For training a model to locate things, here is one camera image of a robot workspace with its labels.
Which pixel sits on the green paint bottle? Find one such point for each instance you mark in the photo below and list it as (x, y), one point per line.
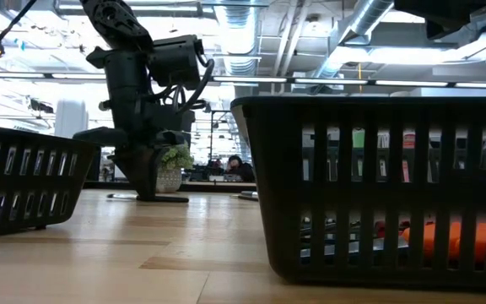
(358, 139)

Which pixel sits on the thin black paintbrush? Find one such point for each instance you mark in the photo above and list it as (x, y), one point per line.
(249, 198)
(120, 196)

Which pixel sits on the green potted plant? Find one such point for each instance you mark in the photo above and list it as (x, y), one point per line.
(179, 158)

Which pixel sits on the black slotted plastic basket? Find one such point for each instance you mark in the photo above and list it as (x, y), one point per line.
(277, 169)
(36, 186)

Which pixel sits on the pink paint bottle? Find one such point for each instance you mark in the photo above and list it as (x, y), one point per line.
(408, 141)

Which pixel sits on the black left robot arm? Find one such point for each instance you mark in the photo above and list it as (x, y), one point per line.
(116, 21)

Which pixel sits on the person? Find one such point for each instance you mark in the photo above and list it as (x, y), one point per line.
(241, 171)

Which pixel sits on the thick black paintbrush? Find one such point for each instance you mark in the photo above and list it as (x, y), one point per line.
(251, 193)

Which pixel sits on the white column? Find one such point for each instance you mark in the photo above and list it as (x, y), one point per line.
(71, 120)

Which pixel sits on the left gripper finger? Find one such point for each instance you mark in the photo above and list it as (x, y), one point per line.
(151, 173)
(135, 173)

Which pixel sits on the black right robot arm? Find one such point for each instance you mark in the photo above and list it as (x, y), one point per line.
(449, 17)

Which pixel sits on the black aluminium table frame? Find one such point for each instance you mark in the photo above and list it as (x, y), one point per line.
(209, 186)

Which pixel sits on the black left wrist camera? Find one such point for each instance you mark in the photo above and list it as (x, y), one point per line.
(175, 63)

